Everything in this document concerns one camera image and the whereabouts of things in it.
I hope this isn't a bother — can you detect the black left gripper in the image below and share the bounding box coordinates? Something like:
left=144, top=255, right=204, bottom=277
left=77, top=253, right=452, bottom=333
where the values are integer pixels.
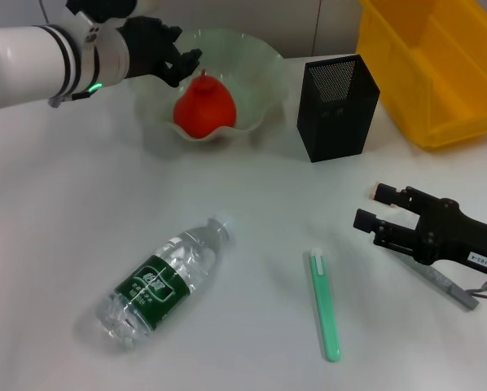
left=116, top=15, right=204, bottom=89

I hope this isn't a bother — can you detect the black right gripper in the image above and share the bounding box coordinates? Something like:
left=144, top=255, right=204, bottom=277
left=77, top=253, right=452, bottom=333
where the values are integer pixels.
left=352, top=182, right=487, bottom=279

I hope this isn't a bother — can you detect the red-orange toy orange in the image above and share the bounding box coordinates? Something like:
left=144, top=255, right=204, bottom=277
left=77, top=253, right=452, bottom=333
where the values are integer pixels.
left=173, top=68, right=239, bottom=139

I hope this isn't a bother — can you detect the clear green-label water bottle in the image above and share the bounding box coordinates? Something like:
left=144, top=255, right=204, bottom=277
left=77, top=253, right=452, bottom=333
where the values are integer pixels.
left=94, top=211, right=235, bottom=354

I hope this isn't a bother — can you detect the green glass fruit plate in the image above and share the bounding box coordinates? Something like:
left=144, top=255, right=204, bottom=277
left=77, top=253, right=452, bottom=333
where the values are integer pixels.
left=132, top=27, right=290, bottom=144

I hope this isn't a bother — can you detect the black mesh pen holder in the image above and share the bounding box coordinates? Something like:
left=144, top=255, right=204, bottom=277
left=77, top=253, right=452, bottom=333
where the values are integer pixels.
left=296, top=54, right=381, bottom=164

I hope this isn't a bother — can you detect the green pen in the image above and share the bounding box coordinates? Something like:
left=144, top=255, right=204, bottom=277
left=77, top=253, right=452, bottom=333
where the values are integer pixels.
left=308, top=248, right=344, bottom=363

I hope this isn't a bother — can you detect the grey marker pen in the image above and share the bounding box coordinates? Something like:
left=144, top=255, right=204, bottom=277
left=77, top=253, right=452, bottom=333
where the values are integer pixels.
left=414, top=260, right=481, bottom=312

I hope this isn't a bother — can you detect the yellow plastic bin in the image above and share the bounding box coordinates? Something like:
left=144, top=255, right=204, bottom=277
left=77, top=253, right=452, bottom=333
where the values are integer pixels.
left=356, top=0, right=487, bottom=154

